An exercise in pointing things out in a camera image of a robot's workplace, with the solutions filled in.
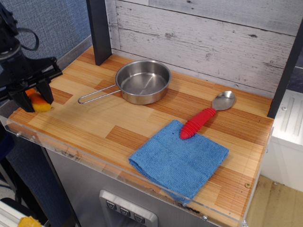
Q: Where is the steel button control panel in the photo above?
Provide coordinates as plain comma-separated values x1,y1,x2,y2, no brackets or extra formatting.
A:
99,190,158,227

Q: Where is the dark right vertical post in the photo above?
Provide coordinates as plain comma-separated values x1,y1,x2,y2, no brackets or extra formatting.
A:
267,23,303,118

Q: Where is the blue folded cloth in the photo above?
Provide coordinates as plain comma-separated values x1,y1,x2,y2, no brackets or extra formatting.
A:
129,120,229,204

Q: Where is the dark vertical post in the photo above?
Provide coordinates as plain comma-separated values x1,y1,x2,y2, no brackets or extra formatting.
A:
267,23,303,118
86,0,112,66

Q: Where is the red handled metal spoon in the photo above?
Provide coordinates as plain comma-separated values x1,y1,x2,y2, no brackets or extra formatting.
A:
179,91,235,140

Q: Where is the white ridged side unit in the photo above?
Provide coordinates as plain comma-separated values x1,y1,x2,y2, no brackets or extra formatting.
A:
260,90,303,191

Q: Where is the clear acrylic front guard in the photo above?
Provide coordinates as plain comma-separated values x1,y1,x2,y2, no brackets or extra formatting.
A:
0,114,275,227

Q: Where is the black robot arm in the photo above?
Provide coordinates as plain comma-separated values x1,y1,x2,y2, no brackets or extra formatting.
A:
0,6,62,113

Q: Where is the dark left vertical post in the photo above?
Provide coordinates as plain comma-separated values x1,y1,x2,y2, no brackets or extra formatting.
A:
86,0,112,66

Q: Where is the small steel saucepan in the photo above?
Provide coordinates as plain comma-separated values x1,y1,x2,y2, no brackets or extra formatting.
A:
78,60,172,105

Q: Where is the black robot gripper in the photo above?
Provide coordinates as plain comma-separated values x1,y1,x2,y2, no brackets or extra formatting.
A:
0,48,62,113

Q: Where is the yellow object bottom left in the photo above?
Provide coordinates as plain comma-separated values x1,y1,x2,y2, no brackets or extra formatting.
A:
17,216,42,227

